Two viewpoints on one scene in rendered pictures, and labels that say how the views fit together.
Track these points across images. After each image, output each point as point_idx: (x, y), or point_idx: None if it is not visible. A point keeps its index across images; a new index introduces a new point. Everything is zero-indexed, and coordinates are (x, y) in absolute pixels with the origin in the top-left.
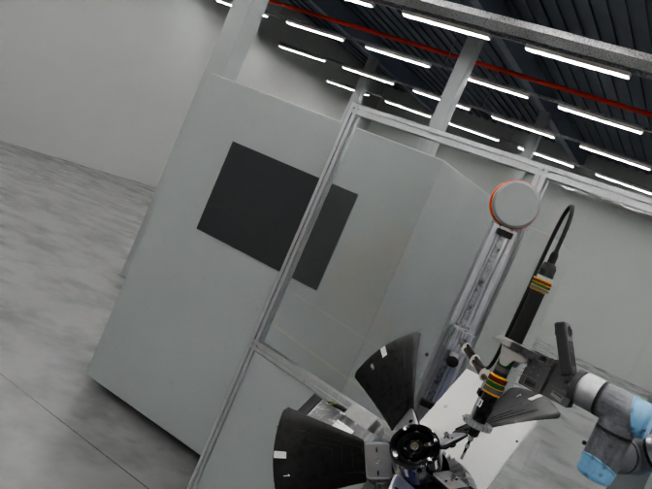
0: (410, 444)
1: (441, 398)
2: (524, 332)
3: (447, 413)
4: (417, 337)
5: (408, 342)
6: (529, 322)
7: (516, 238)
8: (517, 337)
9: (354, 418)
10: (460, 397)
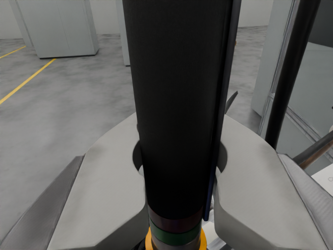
0: (145, 249)
1: (330, 166)
2: (149, 96)
3: (328, 190)
4: (233, 98)
5: (226, 106)
6: (146, 15)
7: None
8: (138, 125)
9: (217, 171)
10: None
